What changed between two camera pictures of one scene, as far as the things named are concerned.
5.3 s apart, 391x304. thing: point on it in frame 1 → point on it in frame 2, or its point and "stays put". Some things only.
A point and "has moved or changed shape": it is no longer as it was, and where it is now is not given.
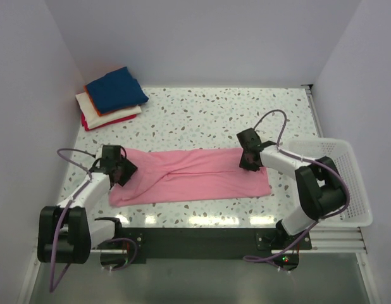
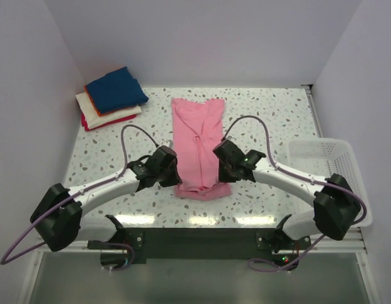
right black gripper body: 245,163 → 225,174
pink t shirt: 169,175 has moved or changed shape
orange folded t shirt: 100,114 stays put
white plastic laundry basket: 338,153 stays put
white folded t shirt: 93,119 stays put
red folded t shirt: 84,123 stays put
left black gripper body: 126,168 → 167,177
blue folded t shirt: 115,90 stays put
